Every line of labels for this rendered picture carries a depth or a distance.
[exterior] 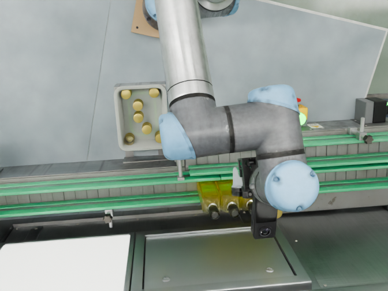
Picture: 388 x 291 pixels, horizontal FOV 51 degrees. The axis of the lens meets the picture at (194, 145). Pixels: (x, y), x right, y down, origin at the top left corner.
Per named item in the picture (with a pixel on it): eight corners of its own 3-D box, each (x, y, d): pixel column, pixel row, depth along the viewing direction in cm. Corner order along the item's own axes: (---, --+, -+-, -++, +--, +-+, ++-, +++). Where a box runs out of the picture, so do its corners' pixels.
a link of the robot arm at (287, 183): (318, 152, 59) (327, 211, 58) (294, 154, 70) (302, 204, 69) (265, 159, 58) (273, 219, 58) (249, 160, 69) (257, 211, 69)
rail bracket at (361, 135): (344, 133, 142) (363, 144, 129) (346, 112, 140) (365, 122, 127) (355, 133, 142) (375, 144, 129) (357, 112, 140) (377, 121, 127)
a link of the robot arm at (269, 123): (228, 89, 60) (238, 163, 60) (302, 79, 61) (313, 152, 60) (222, 98, 68) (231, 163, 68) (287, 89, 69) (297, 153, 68)
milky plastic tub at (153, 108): (120, 144, 148) (119, 152, 140) (115, 83, 142) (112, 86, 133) (168, 141, 150) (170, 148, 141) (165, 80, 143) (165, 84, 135)
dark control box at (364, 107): (353, 118, 154) (364, 123, 146) (354, 97, 151) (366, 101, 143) (374, 117, 154) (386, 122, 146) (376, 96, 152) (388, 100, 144)
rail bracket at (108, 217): (107, 216, 143) (103, 235, 130) (105, 198, 141) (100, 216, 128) (119, 215, 143) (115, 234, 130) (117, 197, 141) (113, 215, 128)
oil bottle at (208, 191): (196, 189, 142) (203, 217, 122) (196, 174, 141) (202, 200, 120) (212, 188, 143) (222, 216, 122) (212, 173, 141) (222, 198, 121)
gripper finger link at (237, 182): (234, 166, 95) (250, 165, 86) (236, 191, 95) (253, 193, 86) (221, 167, 94) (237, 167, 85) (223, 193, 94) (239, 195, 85)
